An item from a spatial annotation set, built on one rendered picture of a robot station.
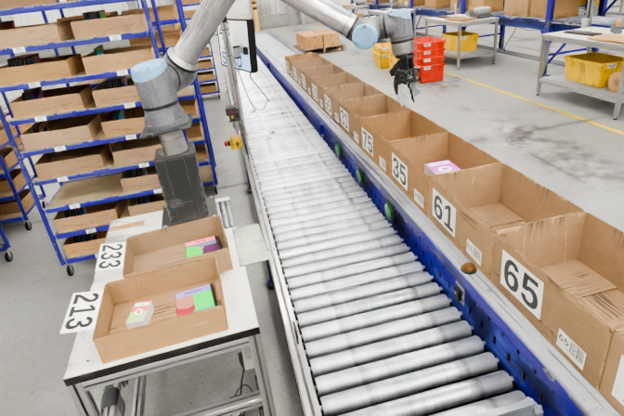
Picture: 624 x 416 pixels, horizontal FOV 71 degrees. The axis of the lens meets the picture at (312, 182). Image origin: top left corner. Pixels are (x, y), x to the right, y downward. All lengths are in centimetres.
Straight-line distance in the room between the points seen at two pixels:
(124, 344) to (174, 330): 14
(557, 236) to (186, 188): 148
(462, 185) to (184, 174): 118
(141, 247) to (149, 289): 31
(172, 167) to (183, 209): 21
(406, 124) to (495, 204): 80
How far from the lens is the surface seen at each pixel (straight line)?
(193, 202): 211
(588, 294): 142
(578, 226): 148
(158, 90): 197
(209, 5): 199
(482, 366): 136
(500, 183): 178
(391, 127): 237
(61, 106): 311
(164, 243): 198
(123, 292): 173
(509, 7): 859
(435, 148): 205
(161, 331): 147
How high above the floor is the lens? 173
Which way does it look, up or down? 25 degrees down
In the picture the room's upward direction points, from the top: 6 degrees counter-clockwise
